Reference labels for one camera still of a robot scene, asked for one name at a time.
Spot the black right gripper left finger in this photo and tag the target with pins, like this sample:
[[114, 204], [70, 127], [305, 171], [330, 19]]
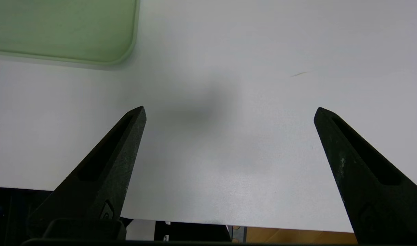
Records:
[[102, 184]]

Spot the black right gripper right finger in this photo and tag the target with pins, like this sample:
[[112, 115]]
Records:
[[372, 191]]

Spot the light green plastic tray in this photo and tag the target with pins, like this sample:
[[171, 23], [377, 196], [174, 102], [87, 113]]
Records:
[[58, 30]]

